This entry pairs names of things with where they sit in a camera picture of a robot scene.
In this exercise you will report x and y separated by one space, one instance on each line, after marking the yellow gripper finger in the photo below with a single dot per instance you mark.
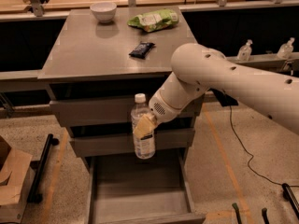
145 125

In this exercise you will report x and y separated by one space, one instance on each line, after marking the clear plastic water bottle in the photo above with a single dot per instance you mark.
144 146

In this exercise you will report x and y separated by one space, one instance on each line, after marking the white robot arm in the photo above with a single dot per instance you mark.
196 69

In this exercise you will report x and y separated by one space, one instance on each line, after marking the grey middle drawer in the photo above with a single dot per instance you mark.
123 143

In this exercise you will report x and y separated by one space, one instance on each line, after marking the grey open bottom drawer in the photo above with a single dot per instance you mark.
126 190

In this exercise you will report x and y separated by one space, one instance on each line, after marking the grey top drawer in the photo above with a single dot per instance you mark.
93 111

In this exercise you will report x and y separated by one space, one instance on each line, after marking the grey drawer cabinet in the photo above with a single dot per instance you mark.
91 60

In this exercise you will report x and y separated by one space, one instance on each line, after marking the clear sanitizer pump bottle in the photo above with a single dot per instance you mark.
245 51

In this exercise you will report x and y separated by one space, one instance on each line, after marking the dark blue snack packet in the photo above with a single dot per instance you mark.
141 50

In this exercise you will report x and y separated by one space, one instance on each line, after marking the black floor foot block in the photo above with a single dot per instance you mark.
224 99

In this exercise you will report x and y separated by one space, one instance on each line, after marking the green chip bag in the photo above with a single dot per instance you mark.
155 20

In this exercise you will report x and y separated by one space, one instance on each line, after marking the white ceramic bowl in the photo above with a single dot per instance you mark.
104 12

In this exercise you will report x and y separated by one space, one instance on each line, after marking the black metal floor bar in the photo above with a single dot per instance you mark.
34 196

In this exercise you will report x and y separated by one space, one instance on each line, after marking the brown cardboard box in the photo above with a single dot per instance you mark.
15 182

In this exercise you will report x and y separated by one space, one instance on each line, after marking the green handled tool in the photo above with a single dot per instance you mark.
237 213

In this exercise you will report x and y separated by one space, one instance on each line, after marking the grey metal rail shelf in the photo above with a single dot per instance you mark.
29 81

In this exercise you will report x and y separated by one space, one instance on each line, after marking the dark handled tool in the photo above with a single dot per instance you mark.
264 215

